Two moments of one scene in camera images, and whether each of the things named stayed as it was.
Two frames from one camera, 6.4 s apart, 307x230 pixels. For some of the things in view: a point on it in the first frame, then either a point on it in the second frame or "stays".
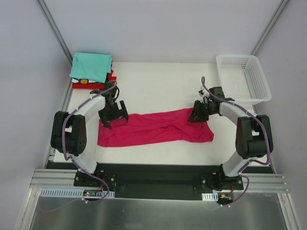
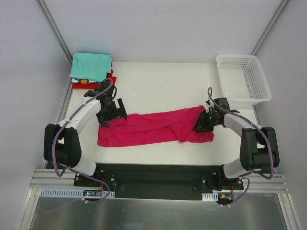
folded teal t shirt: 92,66 stays
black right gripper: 199,111 -> 204,122
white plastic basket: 242,79 stays
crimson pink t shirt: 169,126 stays
